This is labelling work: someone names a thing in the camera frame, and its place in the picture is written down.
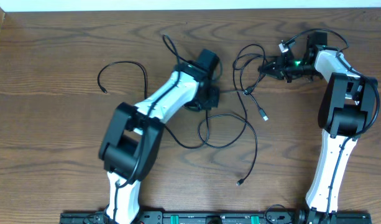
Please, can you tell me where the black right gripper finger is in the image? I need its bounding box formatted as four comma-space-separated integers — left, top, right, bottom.
260, 60, 283, 72
260, 69, 285, 80

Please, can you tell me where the black USB cable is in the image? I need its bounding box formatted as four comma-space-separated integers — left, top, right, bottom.
198, 43, 280, 187

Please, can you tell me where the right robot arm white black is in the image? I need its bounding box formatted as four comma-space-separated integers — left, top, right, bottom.
259, 28, 380, 223

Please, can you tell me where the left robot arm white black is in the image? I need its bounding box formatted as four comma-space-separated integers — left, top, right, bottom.
99, 49, 220, 223

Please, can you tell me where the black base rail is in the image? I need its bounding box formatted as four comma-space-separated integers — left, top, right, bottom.
59, 211, 372, 224

